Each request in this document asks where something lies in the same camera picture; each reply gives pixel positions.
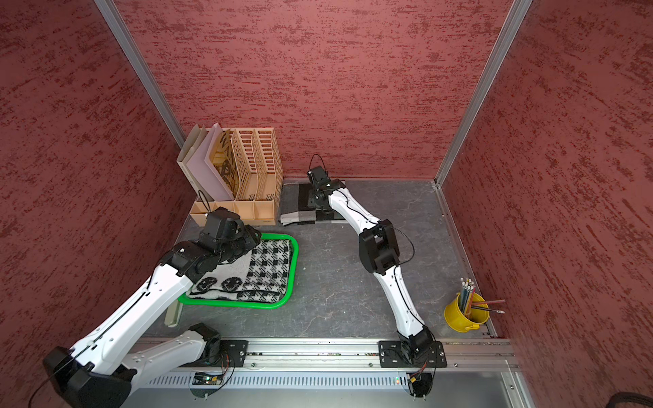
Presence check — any grey black striped scarf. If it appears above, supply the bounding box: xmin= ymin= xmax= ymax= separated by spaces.
xmin=279 ymin=184 xmax=346 ymax=226

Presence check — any black white checkered knit scarf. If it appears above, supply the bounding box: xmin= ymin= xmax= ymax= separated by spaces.
xmin=186 ymin=240 xmax=294 ymax=304

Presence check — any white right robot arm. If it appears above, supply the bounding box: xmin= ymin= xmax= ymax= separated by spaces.
xmin=311 ymin=178 xmax=435 ymax=365

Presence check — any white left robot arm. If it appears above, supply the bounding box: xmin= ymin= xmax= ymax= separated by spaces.
xmin=44 ymin=225 xmax=262 ymax=407

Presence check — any green plastic basket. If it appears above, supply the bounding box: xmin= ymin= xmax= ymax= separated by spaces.
xmin=179 ymin=233 xmax=299 ymax=310

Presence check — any lilac paper folder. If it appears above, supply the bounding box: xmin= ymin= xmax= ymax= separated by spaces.
xmin=194 ymin=123 xmax=234 ymax=202

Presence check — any beige plastic file organizer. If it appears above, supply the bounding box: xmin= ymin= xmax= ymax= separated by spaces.
xmin=189 ymin=125 xmax=283 ymax=226

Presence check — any beige flat ruler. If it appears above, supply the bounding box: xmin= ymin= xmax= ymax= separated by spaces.
xmin=164 ymin=300 xmax=184 ymax=328

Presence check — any brown patterned booklet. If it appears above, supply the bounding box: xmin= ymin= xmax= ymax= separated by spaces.
xmin=208 ymin=129 xmax=240 ymax=199

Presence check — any pencil bundle in cup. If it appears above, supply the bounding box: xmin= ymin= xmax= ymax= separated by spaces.
xmin=457 ymin=278 xmax=475 ymax=316

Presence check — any yellow metal pencil cup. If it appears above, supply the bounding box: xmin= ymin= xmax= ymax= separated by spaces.
xmin=444 ymin=293 xmax=490 ymax=333

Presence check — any dark pencil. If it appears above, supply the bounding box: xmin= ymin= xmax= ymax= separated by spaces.
xmin=471 ymin=305 xmax=506 ymax=315

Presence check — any red pencil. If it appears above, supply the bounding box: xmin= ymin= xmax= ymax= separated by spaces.
xmin=472 ymin=299 xmax=506 ymax=306

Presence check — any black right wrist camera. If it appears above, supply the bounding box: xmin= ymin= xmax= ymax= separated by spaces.
xmin=307 ymin=166 xmax=331 ymax=190

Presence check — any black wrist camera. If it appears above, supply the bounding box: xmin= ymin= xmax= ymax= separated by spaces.
xmin=199 ymin=207 xmax=244 ymax=247
xmin=307 ymin=166 xmax=331 ymax=190

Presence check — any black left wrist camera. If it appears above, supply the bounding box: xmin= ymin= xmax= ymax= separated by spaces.
xmin=199 ymin=207 xmax=244 ymax=247

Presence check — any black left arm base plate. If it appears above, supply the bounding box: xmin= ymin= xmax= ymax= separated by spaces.
xmin=199 ymin=339 xmax=249 ymax=368

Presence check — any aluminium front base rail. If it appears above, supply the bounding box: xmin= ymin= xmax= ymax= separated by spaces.
xmin=130 ymin=335 xmax=534 ymax=407

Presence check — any left circuit board with wires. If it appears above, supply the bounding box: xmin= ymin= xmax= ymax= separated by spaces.
xmin=190 ymin=367 xmax=236 ymax=399

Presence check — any left aluminium corner post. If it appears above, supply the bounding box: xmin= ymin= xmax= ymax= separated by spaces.
xmin=94 ymin=0 xmax=185 ymax=148

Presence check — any aluminium corner post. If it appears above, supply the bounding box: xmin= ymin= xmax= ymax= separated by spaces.
xmin=435 ymin=0 xmax=532 ymax=190
xmin=94 ymin=0 xmax=185 ymax=148

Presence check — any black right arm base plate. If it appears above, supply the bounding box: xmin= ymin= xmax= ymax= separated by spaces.
xmin=377 ymin=340 xmax=447 ymax=369

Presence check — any right black connector with wires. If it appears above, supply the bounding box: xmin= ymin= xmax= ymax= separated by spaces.
xmin=406 ymin=369 xmax=435 ymax=399

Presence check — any right aluminium corner post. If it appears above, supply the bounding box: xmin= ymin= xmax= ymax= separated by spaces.
xmin=435 ymin=0 xmax=532 ymax=190

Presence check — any black cable bottom right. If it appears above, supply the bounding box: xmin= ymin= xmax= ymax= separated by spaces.
xmin=604 ymin=391 xmax=653 ymax=408

